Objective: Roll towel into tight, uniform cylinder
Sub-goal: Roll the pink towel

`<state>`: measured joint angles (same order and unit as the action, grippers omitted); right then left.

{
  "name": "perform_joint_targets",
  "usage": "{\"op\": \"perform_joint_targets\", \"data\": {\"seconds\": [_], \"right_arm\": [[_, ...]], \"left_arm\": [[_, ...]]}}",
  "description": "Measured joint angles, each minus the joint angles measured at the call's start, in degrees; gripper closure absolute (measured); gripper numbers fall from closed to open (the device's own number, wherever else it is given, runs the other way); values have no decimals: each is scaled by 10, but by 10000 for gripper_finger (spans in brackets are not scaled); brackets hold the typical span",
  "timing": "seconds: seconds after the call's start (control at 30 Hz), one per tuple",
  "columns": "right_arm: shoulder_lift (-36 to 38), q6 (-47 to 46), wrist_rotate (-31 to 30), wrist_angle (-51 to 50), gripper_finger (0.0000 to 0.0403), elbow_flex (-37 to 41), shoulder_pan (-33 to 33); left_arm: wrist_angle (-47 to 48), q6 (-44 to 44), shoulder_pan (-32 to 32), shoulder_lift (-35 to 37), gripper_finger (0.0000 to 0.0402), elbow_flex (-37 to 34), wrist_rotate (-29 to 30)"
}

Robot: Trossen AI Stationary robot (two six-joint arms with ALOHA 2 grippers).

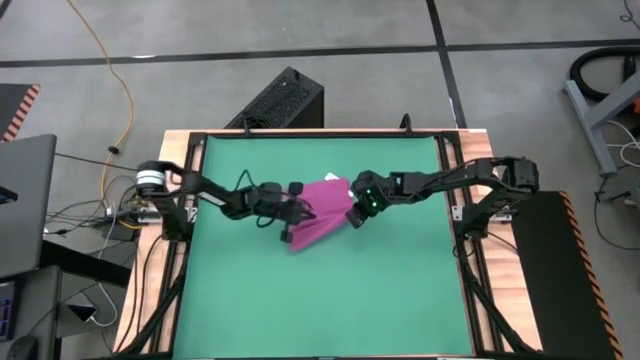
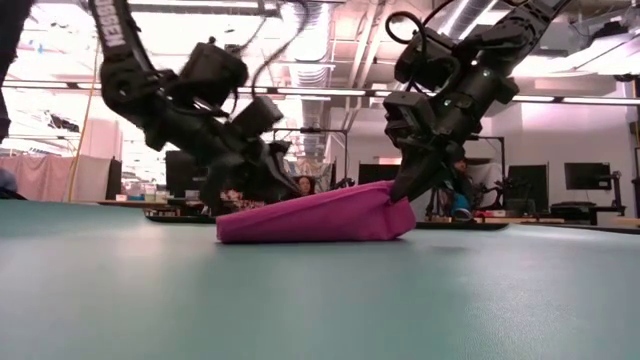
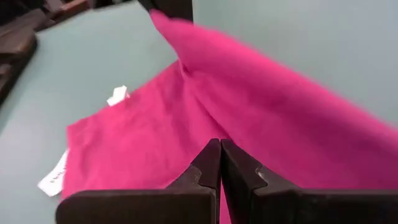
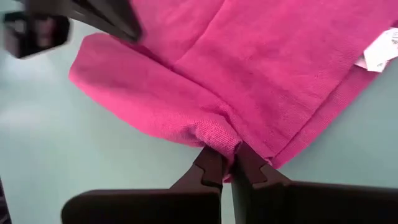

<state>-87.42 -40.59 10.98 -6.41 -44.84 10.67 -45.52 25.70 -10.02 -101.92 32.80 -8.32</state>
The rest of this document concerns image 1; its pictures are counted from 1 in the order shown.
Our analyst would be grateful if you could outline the tangled black floor cables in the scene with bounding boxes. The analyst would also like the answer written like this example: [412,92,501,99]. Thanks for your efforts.
[44,173,141,236]

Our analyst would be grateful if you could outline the black computer tower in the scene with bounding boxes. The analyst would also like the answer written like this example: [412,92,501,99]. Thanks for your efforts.
[224,66,325,130]

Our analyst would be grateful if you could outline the grey side desk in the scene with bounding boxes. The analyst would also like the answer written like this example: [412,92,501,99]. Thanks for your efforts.
[0,264,64,360]

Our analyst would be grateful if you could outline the black computer mouse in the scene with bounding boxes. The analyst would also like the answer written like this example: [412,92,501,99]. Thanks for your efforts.
[4,334,40,360]

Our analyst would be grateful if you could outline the grey metal stand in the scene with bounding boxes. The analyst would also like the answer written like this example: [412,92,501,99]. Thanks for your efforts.
[562,69,640,176]

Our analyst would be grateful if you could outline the white charging cable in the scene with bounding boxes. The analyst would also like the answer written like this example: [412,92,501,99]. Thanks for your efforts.
[89,282,120,329]

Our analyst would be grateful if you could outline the grey laptop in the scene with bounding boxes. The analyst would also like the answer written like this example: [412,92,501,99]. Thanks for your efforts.
[0,133,58,279]

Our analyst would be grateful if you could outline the large black orange-striped floor mat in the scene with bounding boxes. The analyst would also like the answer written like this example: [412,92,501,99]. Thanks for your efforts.
[502,190,624,360]

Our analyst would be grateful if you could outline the yellow cable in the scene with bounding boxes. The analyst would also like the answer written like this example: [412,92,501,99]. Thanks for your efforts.
[67,0,146,231]

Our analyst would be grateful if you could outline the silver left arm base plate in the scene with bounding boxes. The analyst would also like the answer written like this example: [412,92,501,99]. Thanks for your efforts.
[135,208,197,224]

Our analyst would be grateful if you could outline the black hose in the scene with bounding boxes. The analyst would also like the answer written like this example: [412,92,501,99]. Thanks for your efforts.
[569,46,640,104]

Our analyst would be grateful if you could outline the small black orange-striped floor mat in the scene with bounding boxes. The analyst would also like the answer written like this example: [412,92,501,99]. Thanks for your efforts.
[0,83,41,144]

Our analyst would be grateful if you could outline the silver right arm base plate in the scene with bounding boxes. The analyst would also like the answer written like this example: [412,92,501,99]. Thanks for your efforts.
[452,204,516,222]

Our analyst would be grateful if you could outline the dark smartphone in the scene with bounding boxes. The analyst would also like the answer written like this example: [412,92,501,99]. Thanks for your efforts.
[67,302,99,324]

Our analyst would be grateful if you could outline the thin black cable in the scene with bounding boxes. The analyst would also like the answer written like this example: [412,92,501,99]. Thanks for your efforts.
[618,0,640,24]

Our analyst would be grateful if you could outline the black desk base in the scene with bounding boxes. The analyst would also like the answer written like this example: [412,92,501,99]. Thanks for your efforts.
[39,238,134,289]

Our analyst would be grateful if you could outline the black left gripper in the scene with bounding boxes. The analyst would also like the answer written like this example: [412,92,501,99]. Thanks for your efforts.
[249,180,317,245]

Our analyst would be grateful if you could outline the green table mat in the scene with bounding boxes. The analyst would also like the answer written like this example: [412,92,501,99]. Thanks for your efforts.
[172,135,476,358]

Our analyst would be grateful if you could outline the magenta towel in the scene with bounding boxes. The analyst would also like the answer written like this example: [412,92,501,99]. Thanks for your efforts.
[287,172,357,253]

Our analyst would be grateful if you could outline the white floor cables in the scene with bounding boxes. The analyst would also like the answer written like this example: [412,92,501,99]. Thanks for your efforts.
[607,119,640,169]

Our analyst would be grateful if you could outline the curved black floor cable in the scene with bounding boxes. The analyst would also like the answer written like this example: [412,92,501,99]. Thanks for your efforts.
[593,177,640,251]

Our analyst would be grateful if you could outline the black metal table frame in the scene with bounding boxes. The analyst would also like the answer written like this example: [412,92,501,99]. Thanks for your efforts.
[114,129,544,360]

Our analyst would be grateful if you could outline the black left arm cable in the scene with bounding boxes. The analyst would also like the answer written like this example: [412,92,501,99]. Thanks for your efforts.
[234,168,281,229]

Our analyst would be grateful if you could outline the black power adapter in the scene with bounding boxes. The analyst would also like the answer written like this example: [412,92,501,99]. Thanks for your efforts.
[102,222,139,242]

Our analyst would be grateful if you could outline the straight black floor cable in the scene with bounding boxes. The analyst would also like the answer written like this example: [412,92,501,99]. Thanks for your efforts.
[54,152,141,171]

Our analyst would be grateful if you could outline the dark keyboard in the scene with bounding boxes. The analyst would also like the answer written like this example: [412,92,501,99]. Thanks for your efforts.
[0,282,16,341]

